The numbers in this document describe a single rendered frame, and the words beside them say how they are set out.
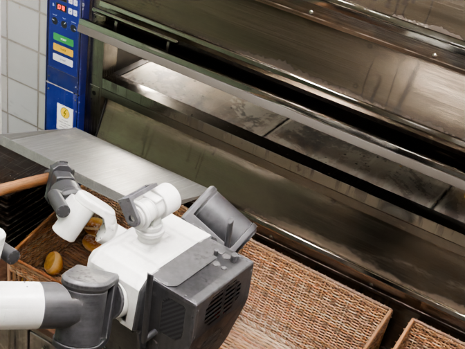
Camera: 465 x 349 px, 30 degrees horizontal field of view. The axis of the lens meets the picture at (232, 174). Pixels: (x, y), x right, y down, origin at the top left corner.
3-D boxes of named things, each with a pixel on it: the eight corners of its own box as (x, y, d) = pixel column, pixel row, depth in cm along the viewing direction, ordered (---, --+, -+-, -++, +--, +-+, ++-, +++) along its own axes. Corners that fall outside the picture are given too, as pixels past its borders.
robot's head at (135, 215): (174, 215, 182) (160, 181, 181) (147, 231, 176) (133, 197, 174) (154, 218, 186) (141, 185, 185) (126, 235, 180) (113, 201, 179)
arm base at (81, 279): (77, 329, 183) (120, 347, 177) (34, 342, 172) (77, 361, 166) (88, 261, 180) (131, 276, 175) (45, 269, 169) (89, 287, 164)
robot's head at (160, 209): (178, 224, 187) (182, 190, 183) (147, 244, 180) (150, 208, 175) (156, 211, 190) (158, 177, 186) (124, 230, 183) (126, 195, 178)
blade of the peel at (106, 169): (147, 217, 231) (149, 207, 230) (-4, 142, 253) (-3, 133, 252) (214, 192, 262) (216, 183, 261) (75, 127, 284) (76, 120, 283)
